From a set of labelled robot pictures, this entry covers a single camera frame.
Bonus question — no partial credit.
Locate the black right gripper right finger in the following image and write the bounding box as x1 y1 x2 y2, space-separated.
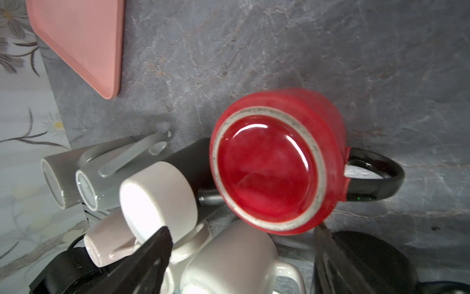
312 224 371 294

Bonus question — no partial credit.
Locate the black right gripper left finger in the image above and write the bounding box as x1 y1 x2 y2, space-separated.
89 226 173 294

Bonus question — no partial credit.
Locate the black mug white rim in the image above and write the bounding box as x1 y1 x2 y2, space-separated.
334 231 418 294

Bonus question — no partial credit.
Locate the black mug white base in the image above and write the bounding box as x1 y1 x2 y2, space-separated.
119 138 218 244

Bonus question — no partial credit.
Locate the red mug black handle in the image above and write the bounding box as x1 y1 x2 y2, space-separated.
210 88 405 235

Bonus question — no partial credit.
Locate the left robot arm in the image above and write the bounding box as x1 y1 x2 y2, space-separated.
29 235 111 294

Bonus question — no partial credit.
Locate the cream mug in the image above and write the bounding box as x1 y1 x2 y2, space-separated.
160 220 212 294

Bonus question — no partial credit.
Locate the pink mug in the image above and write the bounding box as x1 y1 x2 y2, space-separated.
84 208 141 268

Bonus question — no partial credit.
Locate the white ribbed mug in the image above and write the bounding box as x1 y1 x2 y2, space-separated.
180 220 306 294

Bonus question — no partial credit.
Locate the light grey mug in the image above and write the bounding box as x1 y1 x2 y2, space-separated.
75 133 171 211

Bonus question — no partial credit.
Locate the dark grey mug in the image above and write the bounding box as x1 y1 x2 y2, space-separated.
40 137 136 209

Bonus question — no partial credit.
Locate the pink plastic tray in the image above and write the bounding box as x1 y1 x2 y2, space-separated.
26 0 125 99

